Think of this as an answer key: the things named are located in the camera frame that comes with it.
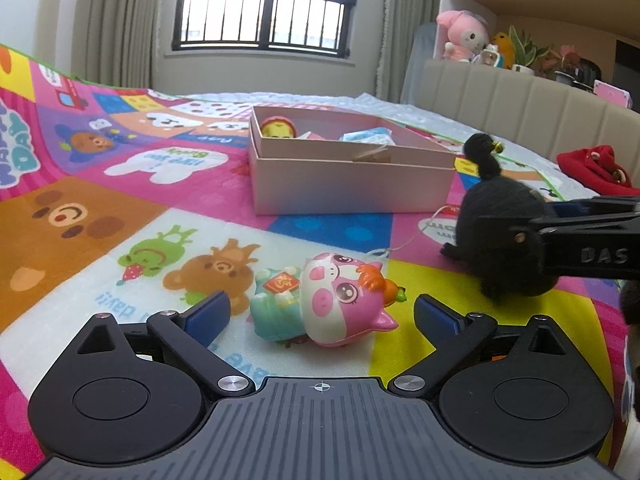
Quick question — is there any black plush toy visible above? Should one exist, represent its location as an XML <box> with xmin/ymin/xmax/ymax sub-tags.
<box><xmin>440</xmin><ymin>133</ymin><xmax>559</xmax><ymax>300</ymax></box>

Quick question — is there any pink pig figurine toy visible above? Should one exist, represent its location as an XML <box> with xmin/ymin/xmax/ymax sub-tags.
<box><xmin>250</xmin><ymin>252</ymin><xmax>407</xmax><ymax>347</ymax></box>

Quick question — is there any blue white wipes pack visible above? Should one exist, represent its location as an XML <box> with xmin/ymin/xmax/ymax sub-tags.
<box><xmin>340</xmin><ymin>127</ymin><xmax>395</xmax><ymax>145</ymax></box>

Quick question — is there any red fabric item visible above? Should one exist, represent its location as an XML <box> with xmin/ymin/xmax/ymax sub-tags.
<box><xmin>556</xmin><ymin>145</ymin><xmax>640</xmax><ymax>196</ymax></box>

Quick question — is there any beige upholstered headboard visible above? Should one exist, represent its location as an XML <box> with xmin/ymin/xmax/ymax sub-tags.
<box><xmin>409</xmin><ymin>60</ymin><xmax>639</xmax><ymax>176</ymax></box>

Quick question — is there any pink framed tablet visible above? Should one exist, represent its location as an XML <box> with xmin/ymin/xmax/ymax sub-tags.
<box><xmin>593</xmin><ymin>79</ymin><xmax>632</xmax><ymax>108</ymax></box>

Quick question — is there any pink flower pot plant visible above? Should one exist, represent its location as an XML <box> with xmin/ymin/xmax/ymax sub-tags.
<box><xmin>538</xmin><ymin>44</ymin><xmax>602</xmax><ymax>92</ymax></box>

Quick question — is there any colourful cartoon play mat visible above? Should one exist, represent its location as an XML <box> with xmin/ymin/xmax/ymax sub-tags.
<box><xmin>0</xmin><ymin>44</ymin><xmax>632</xmax><ymax>480</ymax></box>

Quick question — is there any potted green plant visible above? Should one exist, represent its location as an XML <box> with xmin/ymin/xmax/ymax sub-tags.
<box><xmin>508</xmin><ymin>25</ymin><xmax>551</xmax><ymax>74</ymax></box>

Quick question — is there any small white blue figurine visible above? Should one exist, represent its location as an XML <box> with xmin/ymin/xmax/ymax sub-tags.
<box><xmin>480</xmin><ymin>44</ymin><xmax>503</xmax><ymax>68</ymax></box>

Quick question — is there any yellow plush toy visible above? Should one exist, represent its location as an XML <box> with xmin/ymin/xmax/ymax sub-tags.
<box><xmin>491</xmin><ymin>32</ymin><xmax>515</xmax><ymax>70</ymax></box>

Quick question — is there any pink cardboard box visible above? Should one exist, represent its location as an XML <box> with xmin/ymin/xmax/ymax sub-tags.
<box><xmin>248</xmin><ymin>106</ymin><xmax>456</xmax><ymax>214</ymax></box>

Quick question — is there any pink plush rabbit doll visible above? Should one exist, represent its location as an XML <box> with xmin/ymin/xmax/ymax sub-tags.
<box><xmin>436</xmin><ymin>10</ymin><xmax>489</xmax><ymax>62</ymax></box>

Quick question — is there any yellow pink cupcake toy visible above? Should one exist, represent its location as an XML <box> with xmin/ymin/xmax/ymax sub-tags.
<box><xmin>260</xmin><ymin>116</ymin><xmax>297</xmax><ymax>139</ymax></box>

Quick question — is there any beige curtain right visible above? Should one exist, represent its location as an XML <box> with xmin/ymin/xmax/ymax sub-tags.
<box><xmin>375</xmin><ymin>0</ymin><xmax>440</xmax><ymax>103</ymax></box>

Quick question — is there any beige curtain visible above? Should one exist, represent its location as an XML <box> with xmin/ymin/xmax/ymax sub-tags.
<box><xmin>375</xmin><ymin>0</ymin><xmax>440</xmax><ymax>103</ymax></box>
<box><xmin>35</xmin><ymin>0</ymin><xmax>160</xmax><ymax>88</ymax></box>

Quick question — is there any dark framed window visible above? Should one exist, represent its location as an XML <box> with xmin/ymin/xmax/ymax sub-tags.
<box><xmin>171</xmin><ymin>0</ymin><xmax>356</xmax><ymax>58</ymax></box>

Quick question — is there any beige curtain left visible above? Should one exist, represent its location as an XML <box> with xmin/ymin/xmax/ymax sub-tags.
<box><xmin>35</xmin><ymin>0</ymin><xmax>160</xmax><ymax>88</ymax></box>

